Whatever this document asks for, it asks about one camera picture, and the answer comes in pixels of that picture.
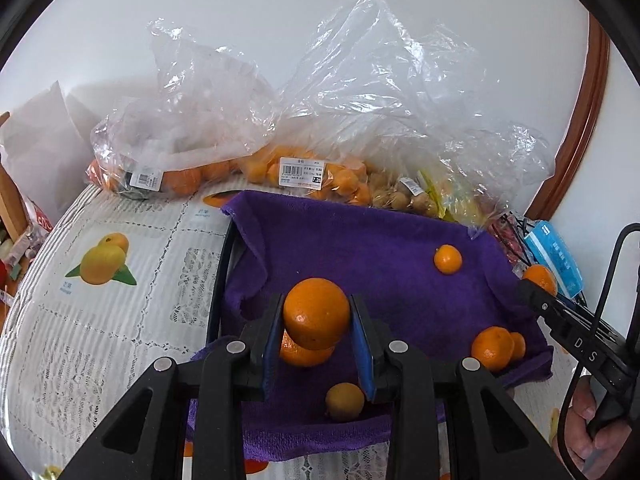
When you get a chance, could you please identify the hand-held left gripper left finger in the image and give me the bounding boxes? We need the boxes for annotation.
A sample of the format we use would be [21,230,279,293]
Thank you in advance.
[62,292,286,480]

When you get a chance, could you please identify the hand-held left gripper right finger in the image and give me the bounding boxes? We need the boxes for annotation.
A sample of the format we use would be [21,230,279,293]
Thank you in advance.
[348,294,576,480]

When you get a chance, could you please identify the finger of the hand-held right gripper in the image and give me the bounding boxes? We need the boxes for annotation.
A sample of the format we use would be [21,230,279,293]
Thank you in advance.
[557,292,601,323]
[517,280,567,333]

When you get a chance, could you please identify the mandarin orange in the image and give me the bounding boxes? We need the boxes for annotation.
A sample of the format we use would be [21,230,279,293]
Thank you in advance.
[471,326,516,372]
[521,265,558,297]
[279,330,336,368]

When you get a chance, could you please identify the tan round fruit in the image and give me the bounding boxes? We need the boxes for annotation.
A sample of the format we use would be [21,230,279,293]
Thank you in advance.
[325,382,366,422]

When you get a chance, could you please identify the smooth orange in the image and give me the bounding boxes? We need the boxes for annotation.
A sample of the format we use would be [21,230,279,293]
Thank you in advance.
[283,277,352,351]

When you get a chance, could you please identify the black tray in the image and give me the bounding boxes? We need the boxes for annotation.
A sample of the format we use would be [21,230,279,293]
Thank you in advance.
[207,217,251,346]

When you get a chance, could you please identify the small mandarin with stem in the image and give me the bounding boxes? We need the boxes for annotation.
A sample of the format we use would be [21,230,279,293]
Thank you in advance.
[433,243,463,276]

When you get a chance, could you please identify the person's right hand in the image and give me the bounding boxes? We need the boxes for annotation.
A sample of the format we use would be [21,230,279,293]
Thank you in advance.
[562,375,636,480]

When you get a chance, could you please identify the blue tissue packet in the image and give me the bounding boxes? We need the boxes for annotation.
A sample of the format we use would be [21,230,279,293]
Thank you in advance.
[524,221,585,298]

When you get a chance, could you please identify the purple towel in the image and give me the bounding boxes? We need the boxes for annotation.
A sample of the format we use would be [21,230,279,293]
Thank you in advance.
[187,190,553,461]

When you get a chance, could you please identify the yellow snack packets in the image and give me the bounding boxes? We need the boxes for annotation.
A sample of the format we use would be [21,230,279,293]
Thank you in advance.
[417,167,488,226]

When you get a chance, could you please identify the plastic bag of longans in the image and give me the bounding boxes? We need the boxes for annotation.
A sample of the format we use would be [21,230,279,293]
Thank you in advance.
[370,172,441,218]

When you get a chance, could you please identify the fruit print lace tablecloth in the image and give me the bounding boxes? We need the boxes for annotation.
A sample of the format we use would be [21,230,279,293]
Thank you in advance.
[0,182,576,480]

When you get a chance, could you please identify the plastic bag of kumquats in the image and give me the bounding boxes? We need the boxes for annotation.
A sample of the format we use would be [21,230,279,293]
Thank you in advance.
[237,145,373,207]

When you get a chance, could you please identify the plastic bag of mandarins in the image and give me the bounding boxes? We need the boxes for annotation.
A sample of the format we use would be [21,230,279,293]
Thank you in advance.
[87,17,278,201]

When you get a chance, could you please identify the large clear plastic bag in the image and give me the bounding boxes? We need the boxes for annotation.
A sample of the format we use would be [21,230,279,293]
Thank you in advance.
[277,0,556,231]

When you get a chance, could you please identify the red packet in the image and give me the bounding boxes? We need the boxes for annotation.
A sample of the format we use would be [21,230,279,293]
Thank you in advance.
[25,197,53,233]

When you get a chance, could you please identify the pile of small clutter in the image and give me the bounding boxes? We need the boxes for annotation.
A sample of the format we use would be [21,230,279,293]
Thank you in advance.
[0,230,36,286]

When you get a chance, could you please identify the wooden furniture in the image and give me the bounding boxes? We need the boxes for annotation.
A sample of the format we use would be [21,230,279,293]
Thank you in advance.
[0,112,28,241]

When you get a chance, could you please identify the white paper bag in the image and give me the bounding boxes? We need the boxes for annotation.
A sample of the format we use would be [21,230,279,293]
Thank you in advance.
[0,80,101,211]

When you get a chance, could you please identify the black wire basket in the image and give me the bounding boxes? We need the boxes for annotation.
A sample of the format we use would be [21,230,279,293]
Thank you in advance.
[492,212,591,306]

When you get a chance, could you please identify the brown wooden door frame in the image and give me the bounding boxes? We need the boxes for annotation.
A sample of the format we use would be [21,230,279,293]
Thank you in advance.
[525,12,611,221]

